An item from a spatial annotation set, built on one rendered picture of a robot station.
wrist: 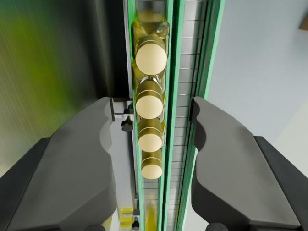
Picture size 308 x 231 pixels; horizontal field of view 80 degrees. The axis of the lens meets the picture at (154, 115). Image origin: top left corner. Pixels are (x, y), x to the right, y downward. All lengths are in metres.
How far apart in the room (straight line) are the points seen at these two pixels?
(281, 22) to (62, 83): 0.63
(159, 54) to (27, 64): 0.13
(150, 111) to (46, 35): 0.15
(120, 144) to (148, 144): 0.39
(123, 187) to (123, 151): 0.20
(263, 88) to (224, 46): 0.22
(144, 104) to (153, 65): 0.05
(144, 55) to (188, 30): 0.30
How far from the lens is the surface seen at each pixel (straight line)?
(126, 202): 0.89
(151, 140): 0.25
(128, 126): 0.43
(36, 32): 0.25
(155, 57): 0.20
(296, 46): 0.78
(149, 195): 0.84
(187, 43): 0.50
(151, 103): 0.22
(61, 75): 0.28
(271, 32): 0.72
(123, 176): 0.76
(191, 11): 0.49
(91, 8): 0.58
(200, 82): 0.50
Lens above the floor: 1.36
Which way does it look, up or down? 58 degrees down
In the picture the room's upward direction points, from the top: 178 degrees clockwise
